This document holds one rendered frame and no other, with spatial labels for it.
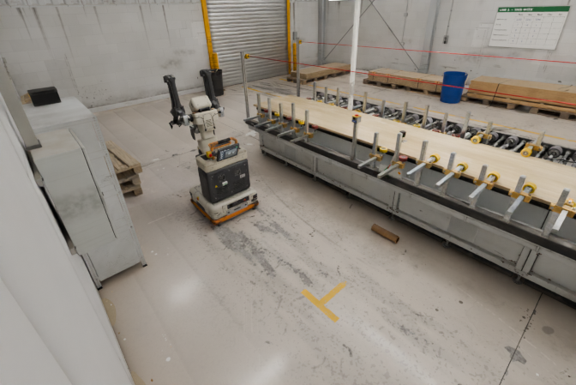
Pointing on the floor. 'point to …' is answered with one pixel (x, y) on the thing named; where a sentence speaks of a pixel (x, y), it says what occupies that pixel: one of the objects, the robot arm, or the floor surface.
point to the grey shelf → (45, 117)
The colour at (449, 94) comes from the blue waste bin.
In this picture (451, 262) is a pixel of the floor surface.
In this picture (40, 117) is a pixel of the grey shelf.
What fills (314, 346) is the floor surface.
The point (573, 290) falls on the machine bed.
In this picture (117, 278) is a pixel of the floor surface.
